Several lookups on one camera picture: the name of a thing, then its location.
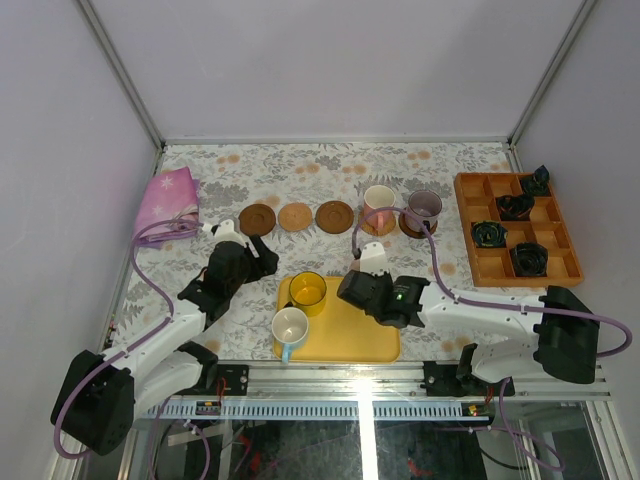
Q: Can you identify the floral table cloth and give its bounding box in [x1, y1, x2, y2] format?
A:
[107, 142, 574, 362]

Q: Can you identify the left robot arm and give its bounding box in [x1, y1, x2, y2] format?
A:
[50, 235, 279, 459]

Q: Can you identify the yellow glass cup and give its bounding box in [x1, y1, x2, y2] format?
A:
[288, 271, 327, 317]

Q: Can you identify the light woven coaster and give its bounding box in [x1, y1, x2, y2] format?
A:
[278, 202, 313, 232]
[361, 211, 396, 237]

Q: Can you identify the dark wooden coaster far left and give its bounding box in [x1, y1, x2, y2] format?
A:
[239, 204, 276, 236]

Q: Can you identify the orange compartment organizer box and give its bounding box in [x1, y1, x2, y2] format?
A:
[454, 173, 584, 288]

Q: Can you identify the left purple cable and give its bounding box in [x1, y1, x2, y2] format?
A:
[52, 216, 211, 480]

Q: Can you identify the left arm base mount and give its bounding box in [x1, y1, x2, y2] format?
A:
[178, 341, 249, 397]

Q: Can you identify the aluminium front rail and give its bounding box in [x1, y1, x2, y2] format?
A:
[243, 361, 612, 401]

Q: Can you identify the purple folded cloth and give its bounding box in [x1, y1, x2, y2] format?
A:
[133, 167, 199, 248]

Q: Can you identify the dark wooden coaster far right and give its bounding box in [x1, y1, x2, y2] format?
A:
[398, 209, 438, 239]

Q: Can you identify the black rolled item top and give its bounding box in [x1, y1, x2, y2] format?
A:
[520, 165, 550, 197]

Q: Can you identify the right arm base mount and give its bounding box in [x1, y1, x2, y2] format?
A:
[420, 341, 520, 398]

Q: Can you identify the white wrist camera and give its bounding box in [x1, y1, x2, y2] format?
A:
[350, 242, 389, 276]
[200, 219, 245, 246]

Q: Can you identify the dark wooden coaster middle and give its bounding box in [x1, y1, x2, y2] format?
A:
[315, 200, 354, 234]

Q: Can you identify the yellow plastic tray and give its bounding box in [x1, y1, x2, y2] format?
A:
[272, 276, 401, 364]

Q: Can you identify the light woven coaster left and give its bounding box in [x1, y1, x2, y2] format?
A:
[278, 202, 313, 232]

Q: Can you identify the black rolled item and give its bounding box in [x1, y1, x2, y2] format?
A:
[509, 242, 549, 278]
[471, 221, 508, 249]
[495, 193, 535, 221]
[520, 165, 550, 197]

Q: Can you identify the dark wooden coaster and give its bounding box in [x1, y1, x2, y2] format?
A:
[398, 209, 438, 239]
[239, 204, 276, 236]
[315, 200, 354, 234]

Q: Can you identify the white mug pink handle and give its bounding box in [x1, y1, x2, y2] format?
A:
[363, 185, 396, 231]

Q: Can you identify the light woven coaster right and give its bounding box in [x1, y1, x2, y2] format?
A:
[361, 211, 396, 237]

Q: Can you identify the purple glass cup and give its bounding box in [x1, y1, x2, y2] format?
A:
[404, 190, 443, 236]

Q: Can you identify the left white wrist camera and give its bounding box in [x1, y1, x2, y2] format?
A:
[200, 219, 245, 246]

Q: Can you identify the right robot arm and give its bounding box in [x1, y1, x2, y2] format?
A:
[337, 270, 599, 395]

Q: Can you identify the black rolled item bottom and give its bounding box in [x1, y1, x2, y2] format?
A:
[509, 242, 549, 278]

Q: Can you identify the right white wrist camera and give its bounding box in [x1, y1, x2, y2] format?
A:
[350, 242, 389, 276]

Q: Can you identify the white mug blue handle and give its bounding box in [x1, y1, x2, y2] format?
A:
[271, 307, 310, 364]

